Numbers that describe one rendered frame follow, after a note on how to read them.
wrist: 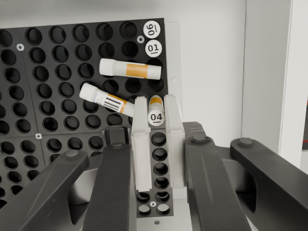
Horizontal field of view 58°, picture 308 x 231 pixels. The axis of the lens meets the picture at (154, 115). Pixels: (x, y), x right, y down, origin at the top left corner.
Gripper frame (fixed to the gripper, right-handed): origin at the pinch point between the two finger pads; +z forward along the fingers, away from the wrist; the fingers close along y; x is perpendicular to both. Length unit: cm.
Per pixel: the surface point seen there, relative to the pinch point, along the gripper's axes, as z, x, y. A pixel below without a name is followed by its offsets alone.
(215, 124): 13.2, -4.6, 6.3
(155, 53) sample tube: 5.7, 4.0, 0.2
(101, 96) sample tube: 6.0, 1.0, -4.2
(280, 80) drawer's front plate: 4.7, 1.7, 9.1
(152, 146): 6.9, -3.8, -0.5
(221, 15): 13.3, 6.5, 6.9
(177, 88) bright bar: 12.1, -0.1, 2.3
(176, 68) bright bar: 12.1, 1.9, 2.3
